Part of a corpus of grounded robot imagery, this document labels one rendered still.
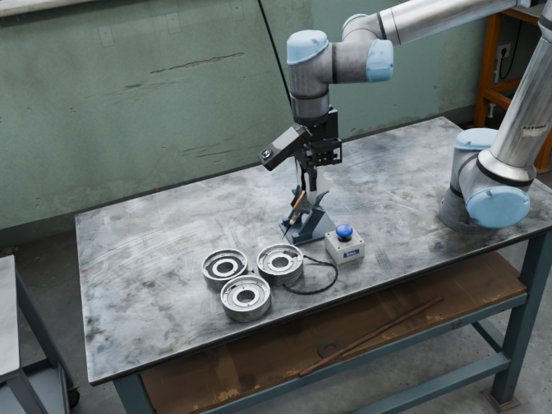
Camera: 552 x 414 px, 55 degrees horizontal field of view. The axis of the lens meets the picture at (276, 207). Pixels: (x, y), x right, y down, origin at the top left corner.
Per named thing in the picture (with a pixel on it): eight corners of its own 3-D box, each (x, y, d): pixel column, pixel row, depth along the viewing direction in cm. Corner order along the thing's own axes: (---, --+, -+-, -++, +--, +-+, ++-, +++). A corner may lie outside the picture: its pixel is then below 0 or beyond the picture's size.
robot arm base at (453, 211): (476, 191, 140) (481, 159, 134) (516, 223, 128) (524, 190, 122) (427, 207, 136) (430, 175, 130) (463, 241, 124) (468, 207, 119)
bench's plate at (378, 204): (91, 388, 103) (88, 382, 101) (76, 220, 149) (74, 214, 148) (585, 219, 130) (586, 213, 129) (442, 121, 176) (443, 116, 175)
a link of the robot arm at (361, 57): (390, 26, 101) (332, 29, 102) (394, 47, 92) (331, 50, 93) (388, 66, 105) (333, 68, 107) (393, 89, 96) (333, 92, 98)
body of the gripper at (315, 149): (342, 166, 110) (342, 113, 103) (305, 176, 108) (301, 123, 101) (328, 149, 116) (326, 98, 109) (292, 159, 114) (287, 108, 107)
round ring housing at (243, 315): (282, 304, 113) (280, 290, 111) (245, 333, 108) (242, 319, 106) (249, 281, 120) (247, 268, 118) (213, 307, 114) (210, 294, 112)
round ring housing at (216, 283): (200, 293, 118) (197, 280, 116) (208, 262, 127) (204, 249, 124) (247, 292, 117) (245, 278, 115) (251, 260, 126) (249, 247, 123)
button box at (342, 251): (338, 265, 121) (337, 250, 119) (324, 247, 127) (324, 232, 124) (369, 255, 123) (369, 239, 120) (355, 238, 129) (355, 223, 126)
